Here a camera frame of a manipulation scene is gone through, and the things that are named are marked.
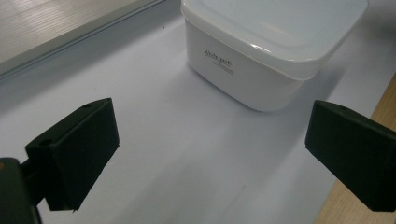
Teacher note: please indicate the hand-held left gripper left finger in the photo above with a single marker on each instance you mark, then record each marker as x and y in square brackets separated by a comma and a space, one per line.
[77, 155]

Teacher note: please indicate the white ribbed board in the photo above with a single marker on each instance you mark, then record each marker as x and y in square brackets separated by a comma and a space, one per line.
[53, 25]

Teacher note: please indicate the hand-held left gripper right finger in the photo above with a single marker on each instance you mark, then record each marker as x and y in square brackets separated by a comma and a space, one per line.
[355, 155]

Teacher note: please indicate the white square container with lid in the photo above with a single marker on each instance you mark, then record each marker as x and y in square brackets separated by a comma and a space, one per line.
[264, 77]

